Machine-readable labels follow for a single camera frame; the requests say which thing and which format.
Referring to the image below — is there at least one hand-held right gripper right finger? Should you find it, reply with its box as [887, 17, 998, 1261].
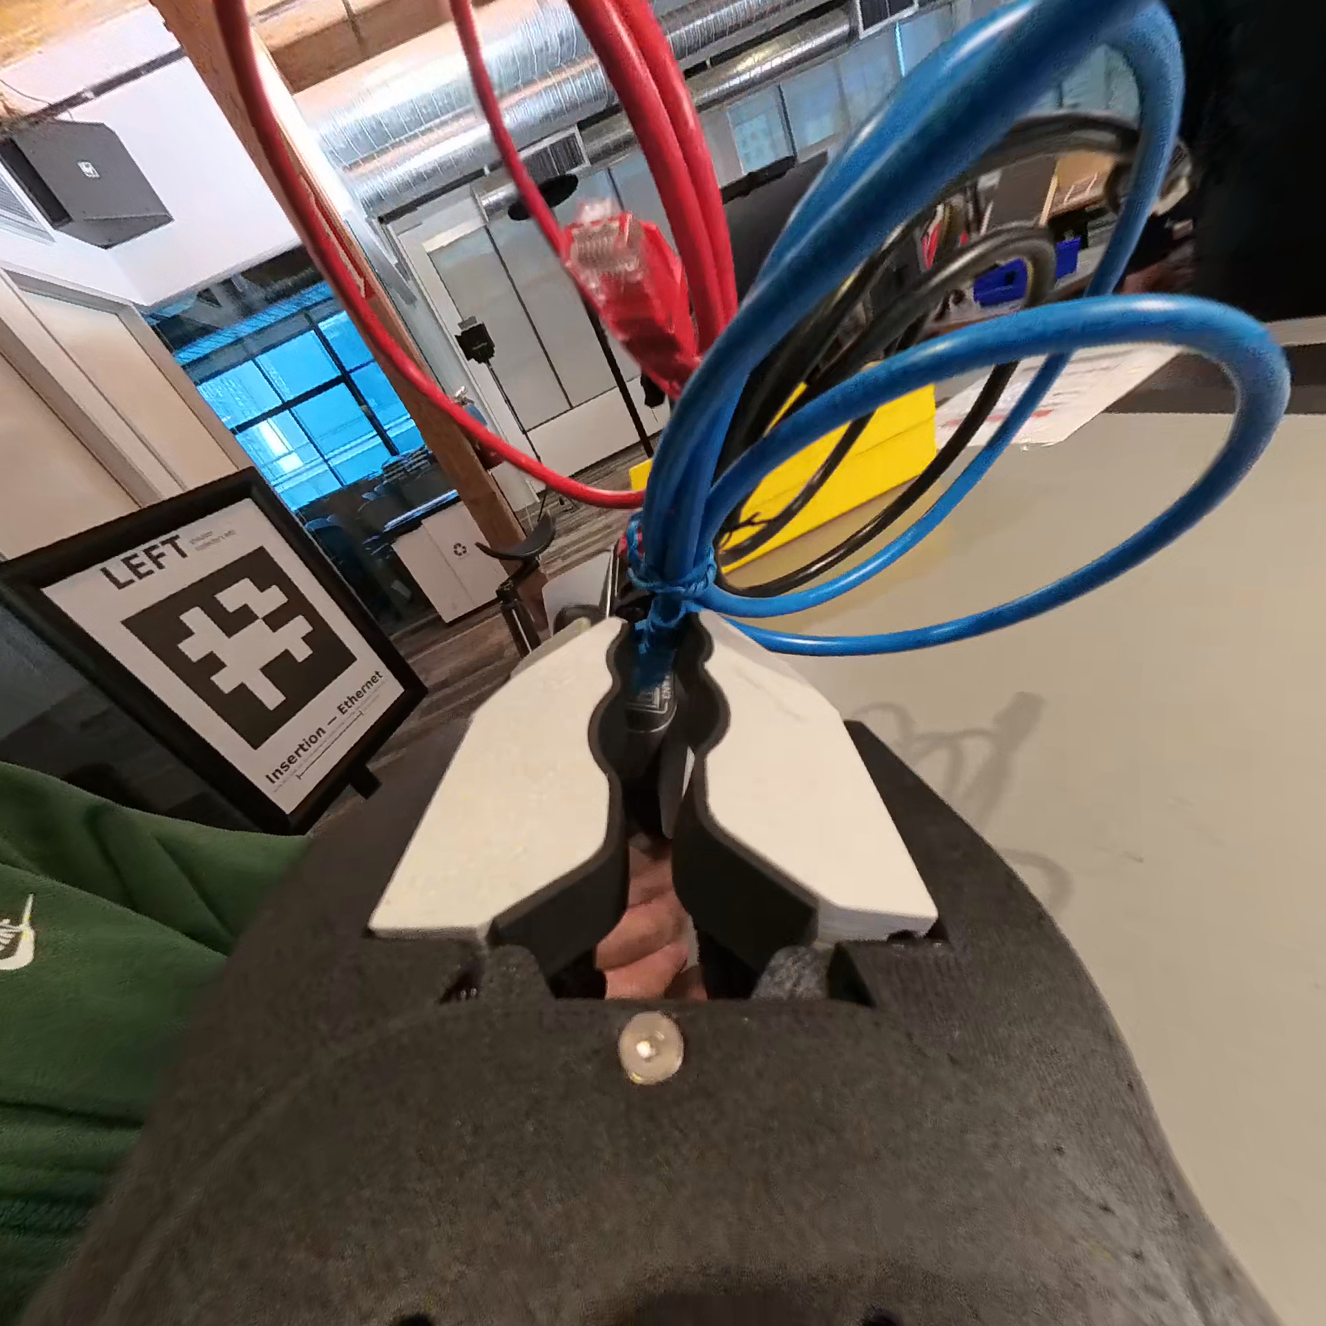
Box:
[673, 611, 941, 948]

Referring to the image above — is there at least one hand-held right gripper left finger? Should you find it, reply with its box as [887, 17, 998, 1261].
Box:
[368, 616, 629, 952]

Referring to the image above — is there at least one blue ethernet cable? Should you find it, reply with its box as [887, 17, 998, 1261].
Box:
[620, 0, 1293, 717]

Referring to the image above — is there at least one yellow plastic bin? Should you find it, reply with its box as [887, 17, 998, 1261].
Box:
[629, 383, 938, 573]

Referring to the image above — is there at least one black ethernet cable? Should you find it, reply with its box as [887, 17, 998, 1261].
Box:
[716, 115, 1141, 603]

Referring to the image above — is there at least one red ethernet cable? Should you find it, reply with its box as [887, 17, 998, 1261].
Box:
[213, 0, 742, 512]

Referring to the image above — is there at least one person's left hand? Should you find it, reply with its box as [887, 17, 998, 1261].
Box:
[600, 843, 711, 1002]

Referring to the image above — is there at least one white recycling cabinet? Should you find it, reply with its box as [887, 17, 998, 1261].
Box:
[393, 505, 489, 625]

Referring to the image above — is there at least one black sensor box on stand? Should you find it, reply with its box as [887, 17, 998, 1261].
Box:
[455, 318, 539, 458]

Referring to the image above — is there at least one printed paper sheet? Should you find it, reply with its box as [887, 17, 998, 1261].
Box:
[938, 348, 1182, 449]

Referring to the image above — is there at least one black television screen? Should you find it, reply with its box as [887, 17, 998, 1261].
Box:
[719, 156, 861, 302]

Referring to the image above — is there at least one wooden support post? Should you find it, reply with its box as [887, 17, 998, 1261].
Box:
[156, 0, 551, 622]

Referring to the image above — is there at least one silver air duct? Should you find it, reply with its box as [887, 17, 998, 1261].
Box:
[312, 0, 861, 207]

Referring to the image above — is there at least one black wall speaker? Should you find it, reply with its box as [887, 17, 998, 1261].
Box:
[0, 119, 175, 250]

